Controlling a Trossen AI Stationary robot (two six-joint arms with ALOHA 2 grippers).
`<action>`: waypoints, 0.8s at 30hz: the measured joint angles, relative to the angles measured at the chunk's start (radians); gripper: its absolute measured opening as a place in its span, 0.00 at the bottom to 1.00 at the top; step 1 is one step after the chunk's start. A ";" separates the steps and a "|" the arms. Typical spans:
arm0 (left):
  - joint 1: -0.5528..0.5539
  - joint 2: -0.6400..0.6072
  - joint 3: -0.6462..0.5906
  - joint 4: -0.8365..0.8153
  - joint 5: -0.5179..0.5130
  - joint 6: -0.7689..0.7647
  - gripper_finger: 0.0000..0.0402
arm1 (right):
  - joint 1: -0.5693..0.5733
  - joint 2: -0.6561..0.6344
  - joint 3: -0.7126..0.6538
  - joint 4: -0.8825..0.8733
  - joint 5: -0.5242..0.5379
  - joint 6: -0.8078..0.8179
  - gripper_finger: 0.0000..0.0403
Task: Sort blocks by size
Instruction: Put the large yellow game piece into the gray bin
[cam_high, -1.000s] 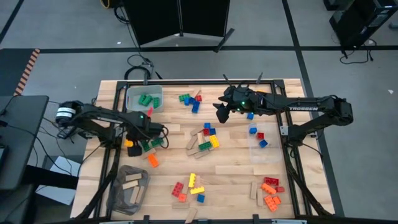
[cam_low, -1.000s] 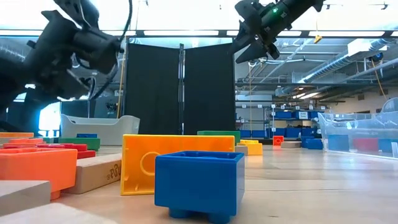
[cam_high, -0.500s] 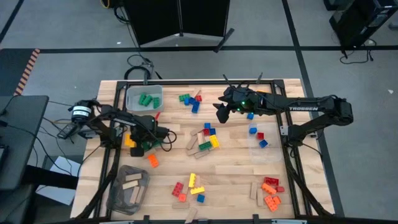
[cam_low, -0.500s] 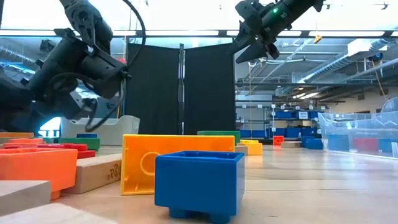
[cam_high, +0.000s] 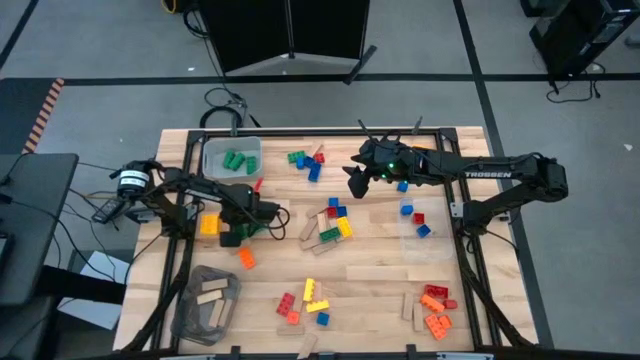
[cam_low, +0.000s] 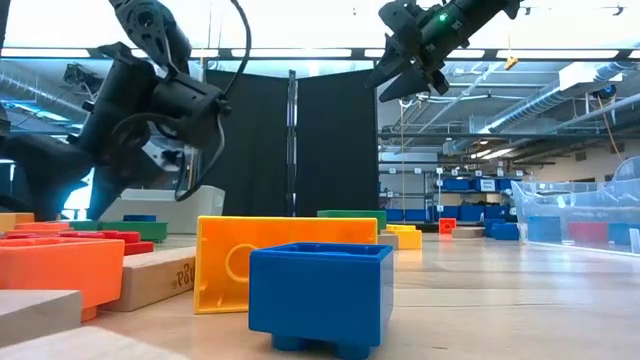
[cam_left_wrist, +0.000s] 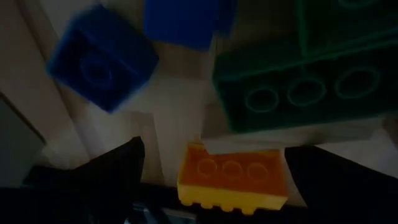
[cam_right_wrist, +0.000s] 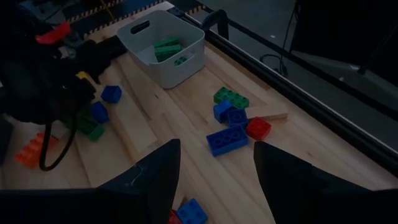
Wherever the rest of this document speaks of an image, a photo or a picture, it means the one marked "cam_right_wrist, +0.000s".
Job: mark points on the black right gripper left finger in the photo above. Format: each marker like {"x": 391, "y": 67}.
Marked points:
{"x": 161, "y": 174}

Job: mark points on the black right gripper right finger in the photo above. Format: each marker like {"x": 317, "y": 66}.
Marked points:
{"x": 295, "y": 193}

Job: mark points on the red tag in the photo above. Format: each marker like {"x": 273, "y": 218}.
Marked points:
{"x": 53, "y": 32}

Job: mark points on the blue square brick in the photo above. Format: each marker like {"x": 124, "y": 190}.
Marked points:
{"x": 237, "y": 118}
{"x": 111, "y": 93}
{"x": 222, "y": 110}
{"x": 99, "y": 112}
{"x": 192, "y": 213}

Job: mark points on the orange long brick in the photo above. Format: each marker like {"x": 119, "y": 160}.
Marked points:
{"x": 34, "y": 149}

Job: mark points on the blue long brick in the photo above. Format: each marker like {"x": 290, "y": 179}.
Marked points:
{"x": 227, "y": 140}

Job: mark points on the wooden plank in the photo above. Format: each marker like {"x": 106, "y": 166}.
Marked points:
{"x": 270, "y": 113}

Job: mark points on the orange black hazard strip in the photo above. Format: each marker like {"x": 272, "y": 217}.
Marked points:
{"x": 93, "y": 12}

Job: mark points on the white plastic bin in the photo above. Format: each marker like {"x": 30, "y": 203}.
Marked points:
{"x": 186, "y": 71}

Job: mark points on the black folding screen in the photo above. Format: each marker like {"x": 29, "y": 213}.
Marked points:
{"x": 342, "y": 28}

